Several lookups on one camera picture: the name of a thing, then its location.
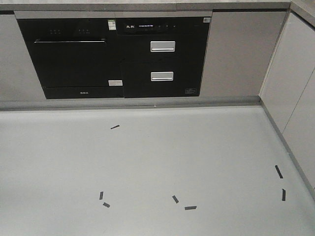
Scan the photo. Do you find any grey cabinet panel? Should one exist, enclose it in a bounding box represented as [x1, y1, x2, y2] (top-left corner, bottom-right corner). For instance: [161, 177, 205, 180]
[200, 11, 286, 97]

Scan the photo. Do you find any green energy label sticker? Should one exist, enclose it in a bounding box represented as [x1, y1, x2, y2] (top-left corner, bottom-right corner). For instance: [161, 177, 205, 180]
[107, 19, 117, 30]

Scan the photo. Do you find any black built-in sterilizer cabinet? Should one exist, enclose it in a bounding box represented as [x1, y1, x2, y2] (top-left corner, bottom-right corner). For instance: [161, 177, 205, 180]
[116, 16, 211, 98]

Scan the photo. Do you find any black built-in dishwasher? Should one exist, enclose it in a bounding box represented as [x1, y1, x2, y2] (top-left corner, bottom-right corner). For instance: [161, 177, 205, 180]
[18, 18, 124, 99]

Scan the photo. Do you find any silver lower drawer handle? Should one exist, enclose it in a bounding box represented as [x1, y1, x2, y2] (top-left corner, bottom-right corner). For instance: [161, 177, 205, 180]
[151, 71, 174, 82]

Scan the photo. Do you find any silver drawer handle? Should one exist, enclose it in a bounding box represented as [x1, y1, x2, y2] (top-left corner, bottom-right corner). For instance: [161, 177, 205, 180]
[151, 71, 174, 82]
[150, 41, 176, 53]

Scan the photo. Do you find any silver upper drawer handle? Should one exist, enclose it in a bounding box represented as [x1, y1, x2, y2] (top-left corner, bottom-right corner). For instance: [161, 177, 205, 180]
[150, 41, 176, 53]

